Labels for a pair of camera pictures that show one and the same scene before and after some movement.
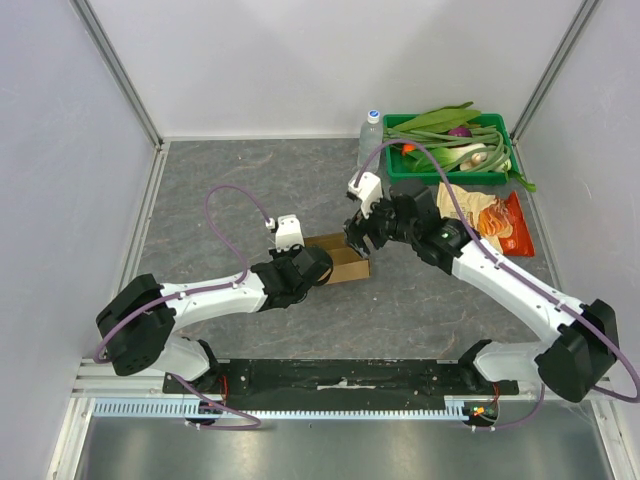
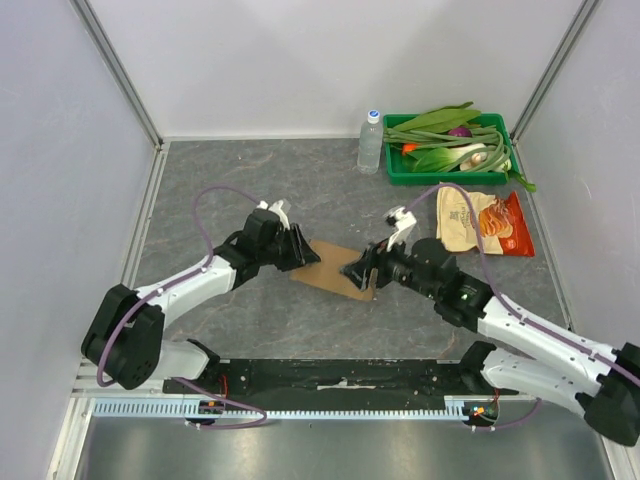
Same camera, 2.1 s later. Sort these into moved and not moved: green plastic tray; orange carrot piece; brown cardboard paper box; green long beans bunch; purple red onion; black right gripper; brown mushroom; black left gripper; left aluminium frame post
Moved: brown cardboard paper box; black left gripper; black right gripper
Not moved: green long beans bunch; green plastic tray; left aluminium frame post; brown mushroom; orange carrot piece; purple red onion
